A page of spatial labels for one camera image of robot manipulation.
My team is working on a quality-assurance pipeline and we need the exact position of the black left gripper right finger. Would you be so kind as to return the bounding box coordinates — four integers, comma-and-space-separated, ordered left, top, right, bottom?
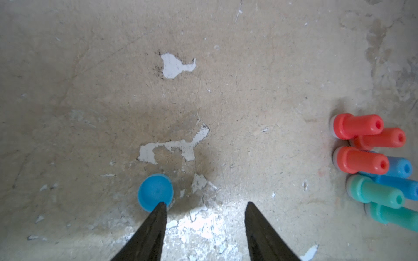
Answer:
244, 202, 299, 261

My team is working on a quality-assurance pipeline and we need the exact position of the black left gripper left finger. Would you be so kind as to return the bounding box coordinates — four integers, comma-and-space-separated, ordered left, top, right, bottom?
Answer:
112, 202, 167, 261

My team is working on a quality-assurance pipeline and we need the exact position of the blue stamp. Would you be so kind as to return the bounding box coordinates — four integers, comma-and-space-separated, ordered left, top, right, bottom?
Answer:
386, 157, 413, 178
359, 172, 418, 201

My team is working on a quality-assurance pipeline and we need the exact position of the green stamp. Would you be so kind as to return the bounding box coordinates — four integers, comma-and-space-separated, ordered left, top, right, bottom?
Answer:
364, 202, 418, 232
346, 175, 405, 209

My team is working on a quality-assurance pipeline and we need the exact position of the red stamp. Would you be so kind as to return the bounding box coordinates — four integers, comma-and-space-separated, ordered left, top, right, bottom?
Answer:
329, 113, 384, 140
332, 146, 390, 175
349, 128, 406, 151

